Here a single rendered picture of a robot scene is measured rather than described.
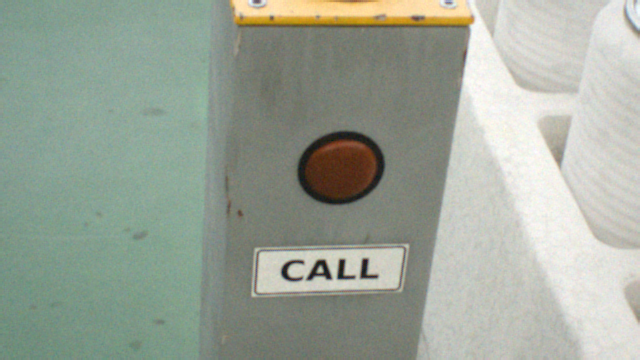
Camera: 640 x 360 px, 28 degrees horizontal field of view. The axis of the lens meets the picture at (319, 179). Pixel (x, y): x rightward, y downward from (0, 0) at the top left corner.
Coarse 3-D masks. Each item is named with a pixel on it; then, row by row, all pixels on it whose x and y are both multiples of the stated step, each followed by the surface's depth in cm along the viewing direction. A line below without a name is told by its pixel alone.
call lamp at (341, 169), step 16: (336, 144) 39; (352, 144) 39; (320, 160) 39; (336, 160) 39; (352, 160) 39; (368, 160) 39; (320, 176) 39; (336, 176) 40; (352, 176) 40; (368, 176) 40; (320, 192) 40; (336, 192) 40; (352, 192) 40
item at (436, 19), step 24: (240, 0) 37; (264, 0) 37; (288, 0) 37; (312, 0) 37; (336, 0) 37; (360, 0) 38; (384, 0) 38; (408, 0) 38; (432, 0) 38; (456, 0) 38; (456, 24) 38
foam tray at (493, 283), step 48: (480, 0) 69; (480, 48) 64; (480, 96) 60; (528, 96) 60; (576, 96) 61; (480, 144) 58; (528, 144) 57; (480, 192) 58; (528, 192) 54; (480, 240) 58; (528, 240) 52; (576, 240) 52; (432, 288) 67; (480, 288) 59; (528, 288) 52; (576, 288) 49; (624, 288) 50; (432, 336) 67; (480, 336) 59; (528, 336) 52; (576, 336) 47; (624, 336) 47
